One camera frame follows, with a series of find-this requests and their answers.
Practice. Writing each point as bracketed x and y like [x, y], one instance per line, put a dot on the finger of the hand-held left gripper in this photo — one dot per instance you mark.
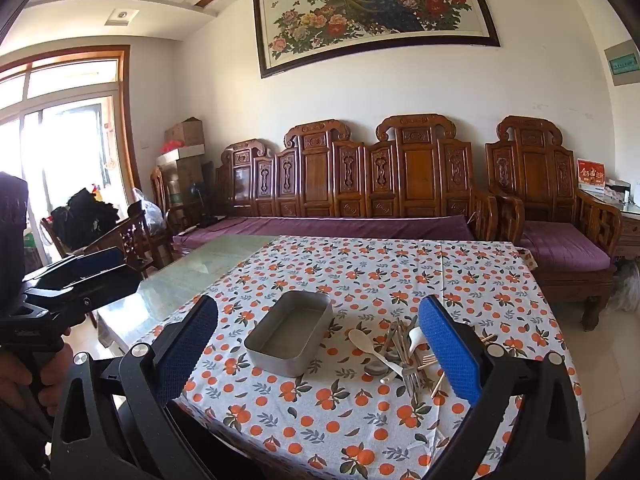
[97, 261]
[100, 290]

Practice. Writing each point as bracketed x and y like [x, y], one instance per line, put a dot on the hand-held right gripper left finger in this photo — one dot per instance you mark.
[187, 355]

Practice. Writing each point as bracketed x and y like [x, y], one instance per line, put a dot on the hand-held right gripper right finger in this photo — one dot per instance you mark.
[450, 355]

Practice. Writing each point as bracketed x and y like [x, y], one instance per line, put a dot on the metal fork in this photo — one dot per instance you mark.
[411, 367]

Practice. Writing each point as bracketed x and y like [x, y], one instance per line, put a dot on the rectangular metal tray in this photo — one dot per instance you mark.
[285, 330]

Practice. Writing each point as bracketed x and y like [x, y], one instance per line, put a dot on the person's left hand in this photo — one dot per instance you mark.
[55, 380]

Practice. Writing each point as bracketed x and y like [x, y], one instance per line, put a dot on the wooden dining chair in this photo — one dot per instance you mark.
[125, 240]

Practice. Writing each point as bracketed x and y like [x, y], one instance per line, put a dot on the black clothes pile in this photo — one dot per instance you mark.
[87, 215]

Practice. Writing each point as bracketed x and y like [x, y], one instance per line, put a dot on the clear plastic bag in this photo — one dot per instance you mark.
[150, 212]

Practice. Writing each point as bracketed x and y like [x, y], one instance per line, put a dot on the wooden framed balcony door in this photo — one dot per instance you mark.
[65, 125]

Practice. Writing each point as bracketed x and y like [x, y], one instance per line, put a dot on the stack of cardboard boxes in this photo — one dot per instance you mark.
[185, 180]

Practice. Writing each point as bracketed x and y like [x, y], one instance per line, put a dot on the orange print tablecloth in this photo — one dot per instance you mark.
[350, 280]

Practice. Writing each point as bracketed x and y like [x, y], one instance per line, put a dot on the white flat box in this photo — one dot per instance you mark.
[180, 155]

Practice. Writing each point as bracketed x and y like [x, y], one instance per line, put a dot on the brown cardboard box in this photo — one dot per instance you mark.
[186, 132]

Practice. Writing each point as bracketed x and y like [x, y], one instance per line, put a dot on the purple armchair cushion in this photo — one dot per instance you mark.
[565, 245]

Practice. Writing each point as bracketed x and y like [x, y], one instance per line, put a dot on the purple sofa cushion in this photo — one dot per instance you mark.
[325, 227]

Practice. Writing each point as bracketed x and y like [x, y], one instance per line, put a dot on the white plastic bag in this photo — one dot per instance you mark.
[627, 285]

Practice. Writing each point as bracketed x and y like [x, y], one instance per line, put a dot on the carved wooden armchair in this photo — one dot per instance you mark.
[535, 170]

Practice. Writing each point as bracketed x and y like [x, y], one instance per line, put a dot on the wooden side table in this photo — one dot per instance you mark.
[625, 230]

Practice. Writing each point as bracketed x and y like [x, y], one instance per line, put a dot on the carved wooden sofa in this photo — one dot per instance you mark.
[320, 175]

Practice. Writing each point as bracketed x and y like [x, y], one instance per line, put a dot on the red desk calendar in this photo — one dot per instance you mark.
[591, 174]

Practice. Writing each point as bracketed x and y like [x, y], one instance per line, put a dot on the square ceiling light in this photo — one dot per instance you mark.
[121, 16]

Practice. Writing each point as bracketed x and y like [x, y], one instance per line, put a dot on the framed peacock painting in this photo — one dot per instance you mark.
[375, 10]

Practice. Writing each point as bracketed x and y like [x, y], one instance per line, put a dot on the wall breaker panel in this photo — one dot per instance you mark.
[624, 64]

